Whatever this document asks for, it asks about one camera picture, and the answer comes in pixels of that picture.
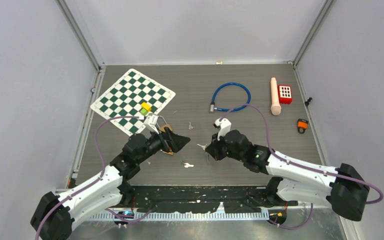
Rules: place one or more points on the yellow block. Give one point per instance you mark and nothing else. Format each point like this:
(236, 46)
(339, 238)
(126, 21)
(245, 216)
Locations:
(146, 106)

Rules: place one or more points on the black knob on rail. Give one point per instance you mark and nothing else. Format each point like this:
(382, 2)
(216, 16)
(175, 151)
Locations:
(307, 102)

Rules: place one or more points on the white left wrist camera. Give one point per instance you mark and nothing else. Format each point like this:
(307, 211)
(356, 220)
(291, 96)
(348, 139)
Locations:
(150, 122)

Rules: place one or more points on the silver keys with white tag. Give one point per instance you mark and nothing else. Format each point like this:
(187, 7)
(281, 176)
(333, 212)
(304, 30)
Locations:
(187, 165)

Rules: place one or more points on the beige wooden rolling pin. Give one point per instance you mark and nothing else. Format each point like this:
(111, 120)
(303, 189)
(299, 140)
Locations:
(275, 103)

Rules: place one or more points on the blue cable lock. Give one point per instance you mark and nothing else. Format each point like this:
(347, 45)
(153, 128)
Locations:
(231, 97)

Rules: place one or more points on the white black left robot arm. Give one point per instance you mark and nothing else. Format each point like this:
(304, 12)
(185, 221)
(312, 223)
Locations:
(58, 214)

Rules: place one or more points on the black front base panel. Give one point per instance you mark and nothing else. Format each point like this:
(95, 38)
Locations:
(202, 199)

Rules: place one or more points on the aluminium frame rail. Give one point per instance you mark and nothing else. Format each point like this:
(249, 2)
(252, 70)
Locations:
(117, 213)

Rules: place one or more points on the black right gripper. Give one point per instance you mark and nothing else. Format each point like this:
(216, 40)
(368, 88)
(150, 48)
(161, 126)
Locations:
(213, 149)

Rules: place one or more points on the red block with holes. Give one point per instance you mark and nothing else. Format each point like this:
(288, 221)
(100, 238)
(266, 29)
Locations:
(285, 94)

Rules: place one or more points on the green white chessboard mat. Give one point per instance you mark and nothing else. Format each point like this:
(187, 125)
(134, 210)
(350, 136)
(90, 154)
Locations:
(125, 96)

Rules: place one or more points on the small orange padlock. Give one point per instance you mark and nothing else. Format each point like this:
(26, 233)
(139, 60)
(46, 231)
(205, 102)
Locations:
(302, 125)

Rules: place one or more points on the brass padlock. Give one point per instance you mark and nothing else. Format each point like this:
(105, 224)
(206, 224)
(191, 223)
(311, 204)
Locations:
(168, 153)
(164, 127)

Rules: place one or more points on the green block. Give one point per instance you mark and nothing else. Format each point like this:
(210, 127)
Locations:
(144, 112)

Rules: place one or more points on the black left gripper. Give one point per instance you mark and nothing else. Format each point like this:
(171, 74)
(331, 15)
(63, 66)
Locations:
(170, 141)

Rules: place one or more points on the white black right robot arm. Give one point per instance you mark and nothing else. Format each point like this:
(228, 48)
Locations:
(339, 188)

